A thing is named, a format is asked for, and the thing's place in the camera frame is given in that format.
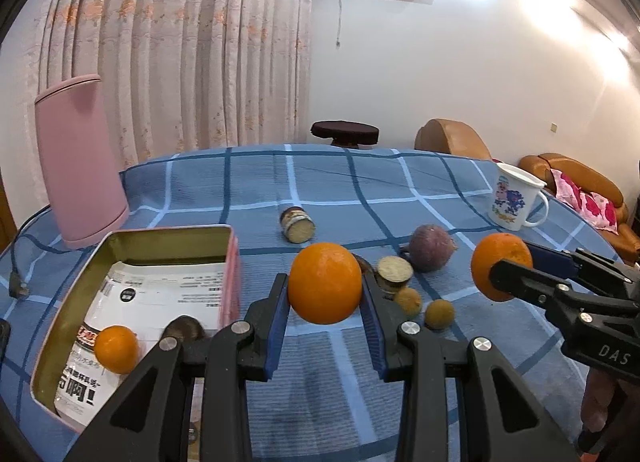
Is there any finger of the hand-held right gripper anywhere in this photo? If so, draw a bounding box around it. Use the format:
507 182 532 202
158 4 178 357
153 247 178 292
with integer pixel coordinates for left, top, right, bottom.
525 241 629 283
489 258 574 315

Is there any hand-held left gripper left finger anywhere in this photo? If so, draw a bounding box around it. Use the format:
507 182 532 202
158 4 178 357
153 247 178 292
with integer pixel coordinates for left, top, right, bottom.
62 273 291 462

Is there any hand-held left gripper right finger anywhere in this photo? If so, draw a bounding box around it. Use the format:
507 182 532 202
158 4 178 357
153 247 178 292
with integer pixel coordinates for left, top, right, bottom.
361 272 583 462

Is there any medium orange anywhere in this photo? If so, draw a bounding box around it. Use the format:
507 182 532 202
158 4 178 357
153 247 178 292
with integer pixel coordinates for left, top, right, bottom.
470 233 534 303

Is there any large orange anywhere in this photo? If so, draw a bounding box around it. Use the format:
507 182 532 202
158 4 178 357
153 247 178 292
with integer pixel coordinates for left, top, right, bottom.
287 242 363 326

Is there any pink tin box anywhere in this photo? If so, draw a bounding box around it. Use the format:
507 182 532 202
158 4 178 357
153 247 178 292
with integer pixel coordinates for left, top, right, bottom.
30 224 241 435

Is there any person's right hand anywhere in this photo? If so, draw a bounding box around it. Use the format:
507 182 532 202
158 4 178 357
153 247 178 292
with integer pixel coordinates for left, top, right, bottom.
581 371 617 435

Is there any tan longan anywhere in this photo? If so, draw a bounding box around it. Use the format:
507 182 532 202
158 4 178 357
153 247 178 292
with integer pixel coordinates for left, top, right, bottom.
393 287 423 317
424 299 456 330

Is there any small glass jar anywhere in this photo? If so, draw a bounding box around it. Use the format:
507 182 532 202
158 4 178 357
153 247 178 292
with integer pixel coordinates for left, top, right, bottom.
279 205 317 243
376 256 414 293

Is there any pink floral cushion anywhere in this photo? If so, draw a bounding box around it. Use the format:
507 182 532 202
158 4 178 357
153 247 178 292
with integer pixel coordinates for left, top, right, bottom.
549 168 621 233

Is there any white cartoon print mug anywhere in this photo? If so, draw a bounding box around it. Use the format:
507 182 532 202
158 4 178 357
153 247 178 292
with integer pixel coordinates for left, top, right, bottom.
487 163 550 231

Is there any brown leather sofa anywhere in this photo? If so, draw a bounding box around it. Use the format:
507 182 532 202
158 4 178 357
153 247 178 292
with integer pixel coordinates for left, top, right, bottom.
518 153 640 265

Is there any purple passion fruit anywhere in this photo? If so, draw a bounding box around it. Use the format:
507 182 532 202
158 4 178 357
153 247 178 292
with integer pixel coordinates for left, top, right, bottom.
400 224 458 273

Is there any printed white paper sheet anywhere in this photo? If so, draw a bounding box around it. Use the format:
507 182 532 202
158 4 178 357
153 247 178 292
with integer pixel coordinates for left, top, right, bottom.
54 262 228 433

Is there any blue checked tablecloth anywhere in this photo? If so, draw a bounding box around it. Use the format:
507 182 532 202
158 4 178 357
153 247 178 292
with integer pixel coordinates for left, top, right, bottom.
0 144 631 462

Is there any brown leather armchair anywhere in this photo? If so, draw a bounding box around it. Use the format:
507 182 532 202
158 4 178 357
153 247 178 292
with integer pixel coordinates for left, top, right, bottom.
414 118 493 161

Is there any small orange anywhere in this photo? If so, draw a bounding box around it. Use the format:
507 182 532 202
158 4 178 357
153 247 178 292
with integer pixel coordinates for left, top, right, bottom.
93 325 141 375

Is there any dark round stool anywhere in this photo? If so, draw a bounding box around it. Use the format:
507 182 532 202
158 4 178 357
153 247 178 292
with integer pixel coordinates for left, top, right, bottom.
310 120 380 150

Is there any pink electric kettle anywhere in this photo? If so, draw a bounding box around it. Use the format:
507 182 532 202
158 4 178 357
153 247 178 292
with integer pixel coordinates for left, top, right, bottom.
34 74 130 250

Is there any pink floral curtain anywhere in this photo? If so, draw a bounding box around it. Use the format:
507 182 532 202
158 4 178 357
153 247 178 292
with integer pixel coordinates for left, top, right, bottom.
0 0 313 203

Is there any black cable with plug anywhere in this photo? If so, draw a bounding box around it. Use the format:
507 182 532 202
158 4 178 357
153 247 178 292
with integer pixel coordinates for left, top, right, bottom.
9 207 53 299

